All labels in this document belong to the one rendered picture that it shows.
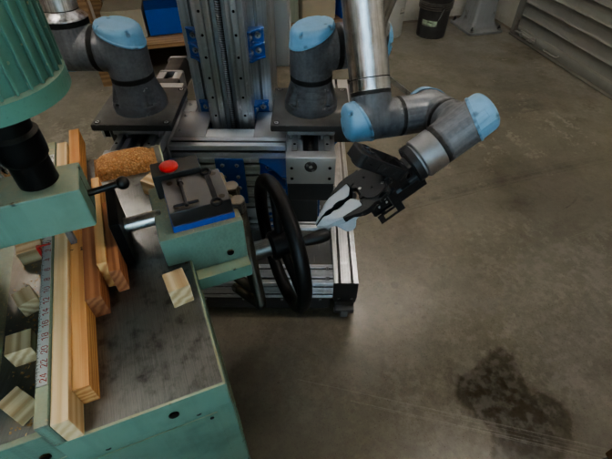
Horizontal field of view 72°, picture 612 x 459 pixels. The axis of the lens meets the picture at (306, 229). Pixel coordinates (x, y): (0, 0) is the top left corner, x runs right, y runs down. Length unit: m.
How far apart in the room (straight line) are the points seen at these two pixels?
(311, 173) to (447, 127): 0.50
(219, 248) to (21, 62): 0.38
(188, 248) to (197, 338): 0.15
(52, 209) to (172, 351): 0.25
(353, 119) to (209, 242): 0.33
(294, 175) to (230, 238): 0.50
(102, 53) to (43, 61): 0.71
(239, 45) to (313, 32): 0.23
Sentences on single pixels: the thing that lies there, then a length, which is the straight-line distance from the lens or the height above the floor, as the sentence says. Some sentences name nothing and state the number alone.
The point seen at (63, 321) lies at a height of 0.95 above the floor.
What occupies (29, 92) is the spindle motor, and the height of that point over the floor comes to 1.22.
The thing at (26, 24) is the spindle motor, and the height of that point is 1.28.
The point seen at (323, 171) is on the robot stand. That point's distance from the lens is 1.17.
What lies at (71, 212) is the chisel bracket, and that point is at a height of 1.03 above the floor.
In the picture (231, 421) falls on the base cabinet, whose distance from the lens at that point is 0.90.
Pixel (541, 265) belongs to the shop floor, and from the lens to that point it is 2.15.
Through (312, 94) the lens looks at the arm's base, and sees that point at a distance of 1.20.
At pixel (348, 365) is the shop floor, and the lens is 1.62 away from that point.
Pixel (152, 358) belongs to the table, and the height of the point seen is 0.90.
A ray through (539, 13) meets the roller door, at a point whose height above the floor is 0.24.
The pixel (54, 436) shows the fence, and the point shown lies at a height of 0.92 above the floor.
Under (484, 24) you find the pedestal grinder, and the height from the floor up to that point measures 0.07.
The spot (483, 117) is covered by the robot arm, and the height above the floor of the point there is 1.07.
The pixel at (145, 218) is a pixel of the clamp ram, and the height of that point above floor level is 0.96.
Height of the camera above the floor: 1.44
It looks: 45 degrees down
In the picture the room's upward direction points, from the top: straight up
